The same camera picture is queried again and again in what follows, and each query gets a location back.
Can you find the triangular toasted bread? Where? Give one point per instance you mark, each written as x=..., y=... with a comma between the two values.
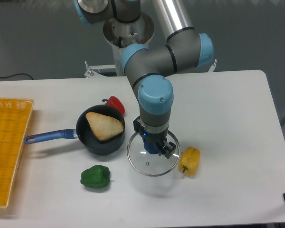
x=104, y=127

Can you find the glass pot lid blue knob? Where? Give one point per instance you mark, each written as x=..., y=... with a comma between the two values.
x=148, y=164

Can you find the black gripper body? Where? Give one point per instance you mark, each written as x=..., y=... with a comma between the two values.
x=153, y=130

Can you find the yellow bell pepper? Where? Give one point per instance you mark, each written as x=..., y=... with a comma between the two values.
x=189, y=161

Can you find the white bracket right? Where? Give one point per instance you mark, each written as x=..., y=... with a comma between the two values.
x=213, y=66

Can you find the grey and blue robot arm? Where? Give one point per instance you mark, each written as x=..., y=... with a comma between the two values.
x=147, y=70

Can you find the red bell pepper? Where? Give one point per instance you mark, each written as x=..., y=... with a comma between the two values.
x=114, y=102

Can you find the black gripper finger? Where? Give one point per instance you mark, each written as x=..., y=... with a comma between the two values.
x=167, y=149

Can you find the green bell pepper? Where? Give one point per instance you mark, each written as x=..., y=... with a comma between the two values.
x=96, y=177

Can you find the dark blue saucepan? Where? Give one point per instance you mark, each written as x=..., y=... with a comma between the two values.
x=84, y=134

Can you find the yellow woven basket tray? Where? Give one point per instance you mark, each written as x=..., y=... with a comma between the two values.
x=14, y=119

